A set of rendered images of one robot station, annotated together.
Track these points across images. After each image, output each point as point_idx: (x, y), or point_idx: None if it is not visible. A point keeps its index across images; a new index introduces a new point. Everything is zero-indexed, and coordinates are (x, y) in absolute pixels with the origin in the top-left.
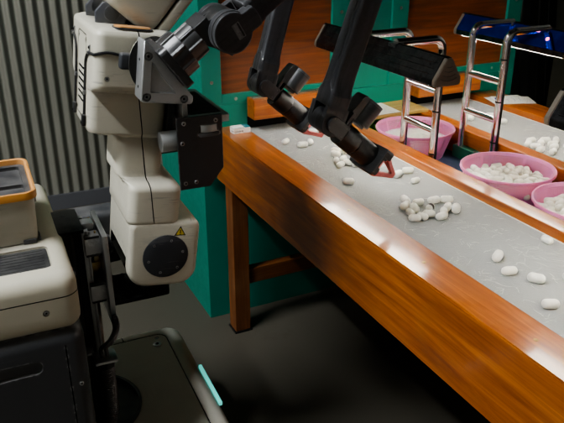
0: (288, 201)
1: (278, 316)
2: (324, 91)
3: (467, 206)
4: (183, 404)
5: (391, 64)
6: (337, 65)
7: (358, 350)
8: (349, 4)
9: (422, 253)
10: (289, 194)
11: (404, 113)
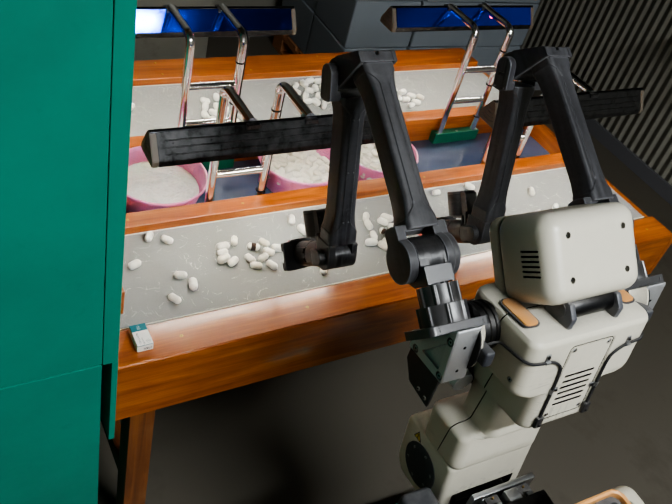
0: (338, 330)
1: (111, 477)
2: (498, 211)
3: (371, 209)
4: None
5: (326, 141)
6: (507, 185)
7: (197, 404)
8: (510, 133)
9: (485, 259)
10: (344, 322)
11: (217, 171)
